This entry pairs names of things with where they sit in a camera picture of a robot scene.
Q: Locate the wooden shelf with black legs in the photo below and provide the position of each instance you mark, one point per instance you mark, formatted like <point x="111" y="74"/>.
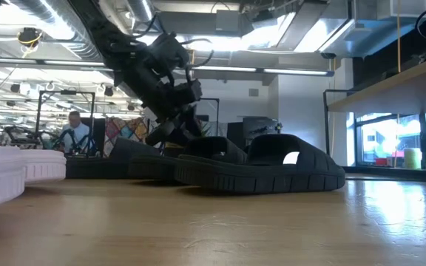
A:
<point x="390" y="92"/>

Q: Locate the large silver air duct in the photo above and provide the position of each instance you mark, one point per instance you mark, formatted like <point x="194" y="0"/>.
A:
<point x="364" y="33"/>

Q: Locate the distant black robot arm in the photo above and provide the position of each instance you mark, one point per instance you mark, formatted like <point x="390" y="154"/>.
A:
<point x="10" y="130"/>

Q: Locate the black ceiling spot lamp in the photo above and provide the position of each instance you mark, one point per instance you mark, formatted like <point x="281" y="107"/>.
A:
<point x="108" y="91"/>
<point x="15" y="88"/>

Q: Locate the round silver ventilation duct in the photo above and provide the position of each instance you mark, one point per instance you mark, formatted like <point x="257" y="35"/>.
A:
<point x="69" y="33"/>

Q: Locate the rectangular silver ventilation duct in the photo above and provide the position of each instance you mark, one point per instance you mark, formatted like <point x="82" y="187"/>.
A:
<point x="205" y="22"/>

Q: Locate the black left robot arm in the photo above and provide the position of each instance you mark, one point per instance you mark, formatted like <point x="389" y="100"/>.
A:
<point x="102" y="33"/>

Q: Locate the black machine on stand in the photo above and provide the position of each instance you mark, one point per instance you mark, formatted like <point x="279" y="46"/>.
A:
<point x="257" y="125"/>

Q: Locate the long ceiling strip light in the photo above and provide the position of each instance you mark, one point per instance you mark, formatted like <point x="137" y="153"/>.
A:
<point x="69" y="63"/>

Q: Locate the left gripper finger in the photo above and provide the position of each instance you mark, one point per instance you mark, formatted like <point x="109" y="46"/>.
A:
<point x="160" y="133"/>
<point x="190" y="123"/>

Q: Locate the red object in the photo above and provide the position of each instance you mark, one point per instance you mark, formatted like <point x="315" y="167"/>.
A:
<point x="383" y="162"/>

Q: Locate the person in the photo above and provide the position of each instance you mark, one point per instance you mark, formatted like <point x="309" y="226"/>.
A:
<point x="77" y="131"/>

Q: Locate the window with black frame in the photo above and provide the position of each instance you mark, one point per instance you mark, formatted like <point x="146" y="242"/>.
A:
<point x="383" y="136"/>

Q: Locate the colourful patchwork quilt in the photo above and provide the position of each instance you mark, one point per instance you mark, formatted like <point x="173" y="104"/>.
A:
<point x="124" y="129"/>

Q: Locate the yellow roll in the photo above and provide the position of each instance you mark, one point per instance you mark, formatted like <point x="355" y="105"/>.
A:
<point x="412" y="159"/>

